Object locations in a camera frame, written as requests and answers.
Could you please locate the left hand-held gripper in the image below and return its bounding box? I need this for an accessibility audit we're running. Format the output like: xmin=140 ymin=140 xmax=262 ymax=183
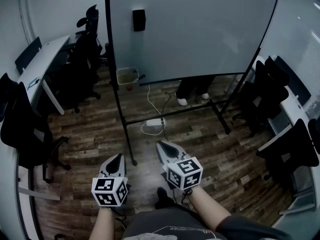
xmin=91 ymin=153 xmax=129 ymax=207

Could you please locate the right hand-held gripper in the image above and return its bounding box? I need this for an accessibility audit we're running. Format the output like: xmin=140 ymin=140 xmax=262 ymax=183
xmin=156 ymin=140 xmax=204 ymax=191

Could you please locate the person's left forearm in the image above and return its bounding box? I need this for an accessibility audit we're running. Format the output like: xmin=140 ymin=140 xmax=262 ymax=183
xmin=87 ymin=205 xmax=118 ymax=240

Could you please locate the person's right forearm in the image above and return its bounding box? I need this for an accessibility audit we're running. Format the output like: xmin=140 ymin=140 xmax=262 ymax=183
xmin=186 ymin=185 xmax=232 ymax=231

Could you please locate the white marker tray box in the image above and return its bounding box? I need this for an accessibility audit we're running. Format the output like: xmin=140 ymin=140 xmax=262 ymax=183
xmin=116 ymin=67 xmax=140 ymax=85

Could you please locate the black-framed whiteboard on stand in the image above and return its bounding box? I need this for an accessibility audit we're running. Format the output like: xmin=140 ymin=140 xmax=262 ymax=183
xmin=104 ymin=0 xmax=279 ymax=166

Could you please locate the black whiteboard eraser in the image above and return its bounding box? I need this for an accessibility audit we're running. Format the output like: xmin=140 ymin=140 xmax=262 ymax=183
xmin=132 ymin=8 xmax=146 ymax=32

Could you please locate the person's black shoe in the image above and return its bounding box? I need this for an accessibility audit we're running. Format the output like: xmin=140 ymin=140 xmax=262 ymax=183
xmin=154 ymin=186 xmax=176 ymax=210

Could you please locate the person's grey printed shirt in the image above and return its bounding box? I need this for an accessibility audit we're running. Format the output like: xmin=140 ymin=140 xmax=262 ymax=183
xmin=122 ymin=207 xmax=293 ymax=240

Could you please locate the white curved desk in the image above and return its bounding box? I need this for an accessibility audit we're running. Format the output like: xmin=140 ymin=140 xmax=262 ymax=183
xmin=16 ymin=34 xmax=72 ymax=116
xmin=0 ymin=138 xmax=61 ymax=240

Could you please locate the teal item on desk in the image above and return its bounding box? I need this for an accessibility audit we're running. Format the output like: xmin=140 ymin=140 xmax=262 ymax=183
xmin=26 ymin=77 xmax=41 ymax=90

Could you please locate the black office chairs right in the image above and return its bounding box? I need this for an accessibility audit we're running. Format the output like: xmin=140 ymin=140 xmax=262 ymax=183
xmin=249 ymin=55 xmax=320 ymax=216

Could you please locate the black office chair tall headrest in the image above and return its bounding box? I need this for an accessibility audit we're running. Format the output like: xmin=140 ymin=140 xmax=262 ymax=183
xmin=74 ymin=4 xmax=103 ymax=67

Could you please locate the black desk divider panel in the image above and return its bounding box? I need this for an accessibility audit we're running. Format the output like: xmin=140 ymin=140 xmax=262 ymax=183
xmin=274 ymin=55 xmax=312 ymax=107
xmin=14 ymin=36 xmax=43 ymax=75

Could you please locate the white window blind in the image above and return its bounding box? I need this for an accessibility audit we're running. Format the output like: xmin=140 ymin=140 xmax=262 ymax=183
xmin=298 ymin=31 xmax=320 ymax=105

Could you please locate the black power cable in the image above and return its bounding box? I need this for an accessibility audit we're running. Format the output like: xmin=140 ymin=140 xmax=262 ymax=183
xmin=160 ymin=90 xmax=178 ymax=142

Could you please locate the white power cable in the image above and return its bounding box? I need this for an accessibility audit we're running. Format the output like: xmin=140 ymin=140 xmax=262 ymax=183
xmin=141 ymin=83 xmax=165 ymax=137

